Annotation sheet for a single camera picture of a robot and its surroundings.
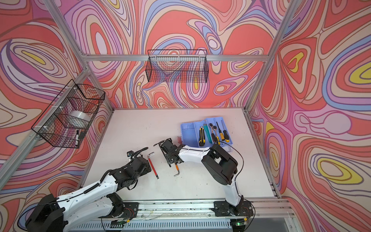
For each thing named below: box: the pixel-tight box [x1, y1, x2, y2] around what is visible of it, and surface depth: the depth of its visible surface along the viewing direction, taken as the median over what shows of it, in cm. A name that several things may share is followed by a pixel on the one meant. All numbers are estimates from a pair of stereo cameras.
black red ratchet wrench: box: [209, 123, 217, 143], surface depth 91 cm
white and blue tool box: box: [180, 116, 234, 153], surface depth 95 cm
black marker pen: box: [75, 129, 79, 147], surface depth 74 cm
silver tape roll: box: [68, 110, 92, 122], surface depth 75 cm
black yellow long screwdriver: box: [220, 120, 230, 143], surface depth 90 cm
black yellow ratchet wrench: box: [213, 125, 221, 146], surface depth 91 cm
